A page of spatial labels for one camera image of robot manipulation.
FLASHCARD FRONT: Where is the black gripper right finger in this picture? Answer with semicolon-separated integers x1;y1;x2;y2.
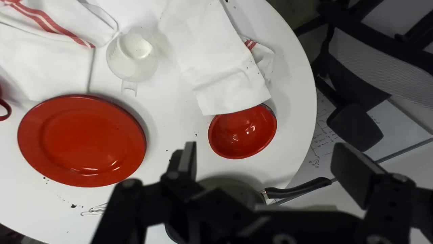
330;142;387;208

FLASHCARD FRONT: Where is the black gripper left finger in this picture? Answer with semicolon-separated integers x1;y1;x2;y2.
167;141;198;180

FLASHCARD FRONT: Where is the red plate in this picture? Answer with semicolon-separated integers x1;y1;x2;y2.
18;94;146;187

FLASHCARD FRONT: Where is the red bowl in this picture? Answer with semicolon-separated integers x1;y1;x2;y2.
209;104;278;160

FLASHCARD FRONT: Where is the black frying pan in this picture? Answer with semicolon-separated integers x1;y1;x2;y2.
167;174;334;244

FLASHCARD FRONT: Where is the white towel near bowl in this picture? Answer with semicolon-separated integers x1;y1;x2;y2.
158;0;275;116

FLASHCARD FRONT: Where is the round white table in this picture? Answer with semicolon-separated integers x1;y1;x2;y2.
0;0;317;244

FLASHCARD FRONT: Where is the white red-striped towel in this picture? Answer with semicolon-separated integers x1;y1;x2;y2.
0;0;119;105

